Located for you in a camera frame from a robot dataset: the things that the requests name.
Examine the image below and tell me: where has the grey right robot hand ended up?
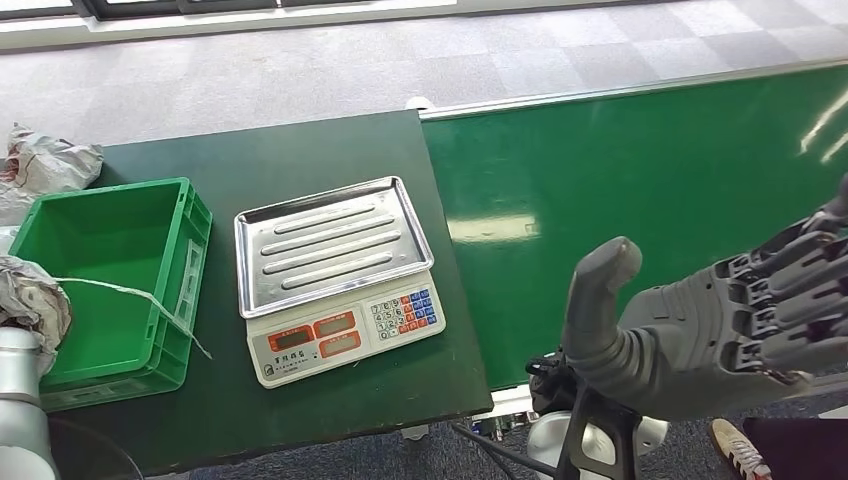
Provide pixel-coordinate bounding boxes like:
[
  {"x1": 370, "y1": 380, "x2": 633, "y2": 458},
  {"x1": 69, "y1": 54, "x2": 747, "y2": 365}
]
[{"x1": 560, "y1": 173, "x2": 848, "y2": 423}]

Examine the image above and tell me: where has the thin white package strap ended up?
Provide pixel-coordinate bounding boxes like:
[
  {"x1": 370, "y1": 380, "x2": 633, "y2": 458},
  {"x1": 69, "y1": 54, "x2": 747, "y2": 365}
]
[{"x1": 52, "y1": 276, "x2": 215, "y2": 362}]

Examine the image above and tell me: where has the green conveyor belt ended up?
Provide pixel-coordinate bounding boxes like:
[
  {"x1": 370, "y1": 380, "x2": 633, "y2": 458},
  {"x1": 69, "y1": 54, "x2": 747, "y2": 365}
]
[{"x1": 420, "y1": 64, "x2": 848, "y2": 392}]

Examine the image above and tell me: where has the person's beige shoe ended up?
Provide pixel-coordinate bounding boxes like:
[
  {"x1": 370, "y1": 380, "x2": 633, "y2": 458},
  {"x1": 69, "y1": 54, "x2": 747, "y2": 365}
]
[{"x1": 707, "y1": 418, "x2": 773, "y2": 480}]

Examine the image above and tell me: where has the person's leg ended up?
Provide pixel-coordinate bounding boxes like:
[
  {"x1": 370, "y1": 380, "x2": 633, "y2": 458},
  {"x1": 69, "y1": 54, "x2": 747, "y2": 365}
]
[{"x1": 741, "y1": 417, "x2": 848, "y2": 480}]

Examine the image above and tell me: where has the white electronic scale body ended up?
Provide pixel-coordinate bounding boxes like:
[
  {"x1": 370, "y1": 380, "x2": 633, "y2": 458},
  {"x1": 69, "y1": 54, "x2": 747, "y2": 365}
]
[{"x1": 246, "y1": 270, "x2": 448, "y2": 390}]

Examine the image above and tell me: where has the green plastic crate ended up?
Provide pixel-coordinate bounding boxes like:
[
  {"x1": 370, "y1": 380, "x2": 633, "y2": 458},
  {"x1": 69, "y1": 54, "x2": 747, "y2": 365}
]
[{"x1": 7, "y1": 176, "x2": 214, "y2": 413}]

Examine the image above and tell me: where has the aluminium conveyor rail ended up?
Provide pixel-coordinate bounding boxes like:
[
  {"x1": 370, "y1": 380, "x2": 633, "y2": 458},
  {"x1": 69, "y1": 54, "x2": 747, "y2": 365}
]
[
  {"x1": 486, "y1": 370, "x2": 848, "y2": 425},
  {"x1": 418, "y1": 57, "x2": 848, "y2": 122}
]

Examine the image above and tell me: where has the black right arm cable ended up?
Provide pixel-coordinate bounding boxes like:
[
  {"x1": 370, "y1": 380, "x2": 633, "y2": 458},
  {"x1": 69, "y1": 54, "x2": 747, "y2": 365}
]
[{"x1": 450, "y1": 422, "x2": 558, "y2": 478}]

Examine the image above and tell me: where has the black window frame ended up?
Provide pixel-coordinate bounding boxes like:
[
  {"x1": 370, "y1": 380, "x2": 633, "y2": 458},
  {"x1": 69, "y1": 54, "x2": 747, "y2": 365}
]
[{"x1": 0, "y1": 0, "x2": 458, "y2": 21}]

